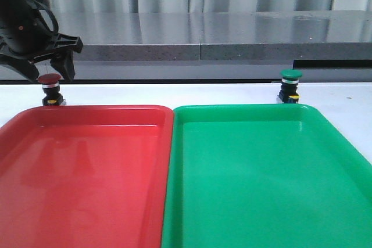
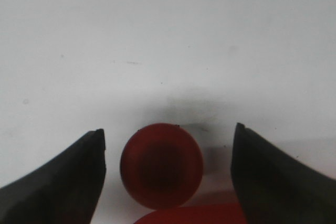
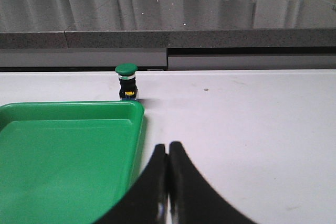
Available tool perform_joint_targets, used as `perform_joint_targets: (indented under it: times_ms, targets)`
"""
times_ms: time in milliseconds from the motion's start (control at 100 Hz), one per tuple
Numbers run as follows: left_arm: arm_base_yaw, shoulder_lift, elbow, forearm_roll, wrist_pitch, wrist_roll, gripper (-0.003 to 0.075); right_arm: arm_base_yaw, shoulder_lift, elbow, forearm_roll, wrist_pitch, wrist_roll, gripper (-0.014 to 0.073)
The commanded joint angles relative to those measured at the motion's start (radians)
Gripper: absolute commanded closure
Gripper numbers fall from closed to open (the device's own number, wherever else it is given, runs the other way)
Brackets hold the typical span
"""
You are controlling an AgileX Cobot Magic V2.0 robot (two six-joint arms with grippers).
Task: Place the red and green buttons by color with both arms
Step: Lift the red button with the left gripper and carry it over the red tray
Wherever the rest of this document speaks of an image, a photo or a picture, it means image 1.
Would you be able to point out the red mushroom push button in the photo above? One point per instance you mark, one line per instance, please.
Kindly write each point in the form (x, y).
(51, 87)

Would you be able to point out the grey stone counter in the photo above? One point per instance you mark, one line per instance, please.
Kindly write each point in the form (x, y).
(328, 46)

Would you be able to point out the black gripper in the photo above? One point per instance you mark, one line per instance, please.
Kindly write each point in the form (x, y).
(30, 32)

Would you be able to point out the red plastic tray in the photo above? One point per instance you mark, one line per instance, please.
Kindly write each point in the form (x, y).
(85, 176)

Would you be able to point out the green plastic tray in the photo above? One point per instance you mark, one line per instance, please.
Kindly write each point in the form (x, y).
(264, 176)

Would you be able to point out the green mushroom push button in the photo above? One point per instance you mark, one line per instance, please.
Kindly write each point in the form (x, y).
(289, 84)

